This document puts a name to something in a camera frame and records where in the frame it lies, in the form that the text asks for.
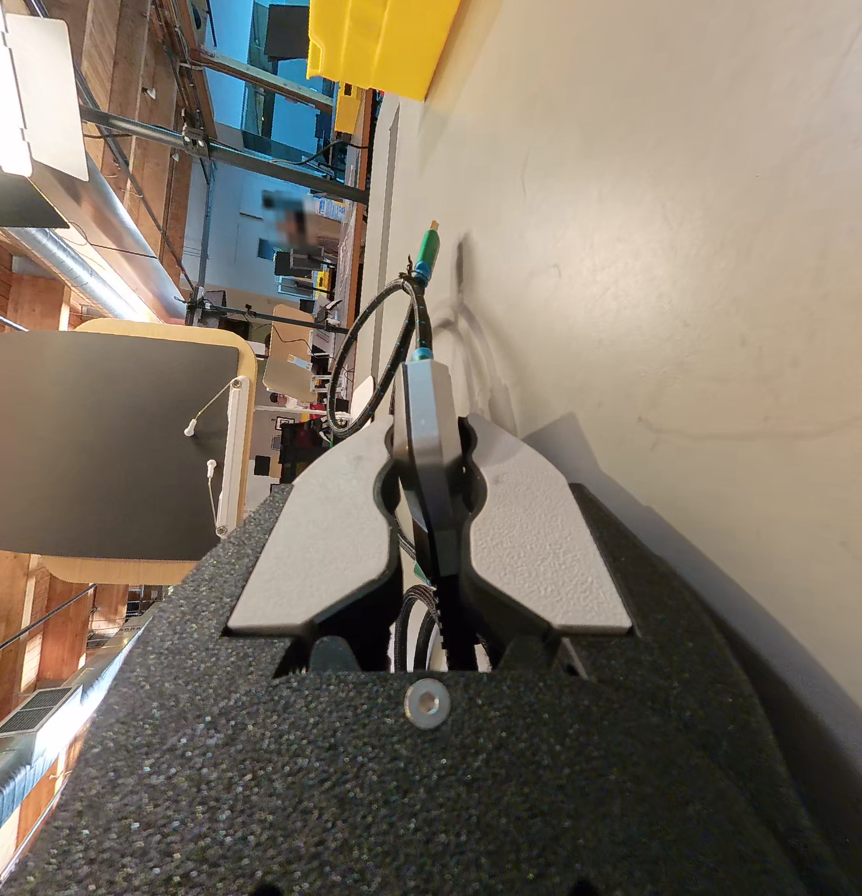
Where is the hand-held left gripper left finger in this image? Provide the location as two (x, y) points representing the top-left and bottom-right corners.
(224, 416), (404, 638)

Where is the small wooden panel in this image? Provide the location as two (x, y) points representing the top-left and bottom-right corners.
(262, 303), (321, 406)

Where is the silver duct with vent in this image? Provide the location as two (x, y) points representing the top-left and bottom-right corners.
(0, 605), (155, 851)

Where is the braided cable with green plugs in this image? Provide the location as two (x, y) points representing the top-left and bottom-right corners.
(325, 219), (444, 441)

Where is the dark steel ceiling beam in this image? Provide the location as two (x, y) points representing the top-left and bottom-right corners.
(80, 104), (370, 205)

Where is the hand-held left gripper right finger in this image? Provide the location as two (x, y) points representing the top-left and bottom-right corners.
(459, 413), (635, 638)

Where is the studio light panel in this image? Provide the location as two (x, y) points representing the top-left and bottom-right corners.
(0, 0), (90, 231)

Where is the black wood-framed panel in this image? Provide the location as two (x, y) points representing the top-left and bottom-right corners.
(0, 317), (259, 587)

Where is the black switch hub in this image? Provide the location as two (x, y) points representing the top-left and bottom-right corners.
(391, 359), (475, 578)

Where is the silver ventilation duct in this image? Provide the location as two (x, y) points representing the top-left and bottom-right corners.
(10, 150), (190, 324)

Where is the yellow plastic bin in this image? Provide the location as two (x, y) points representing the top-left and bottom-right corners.
(305, 0), (463, 103)

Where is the small yellow bin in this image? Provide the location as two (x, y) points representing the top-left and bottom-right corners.
(332, 83), (368, 135)

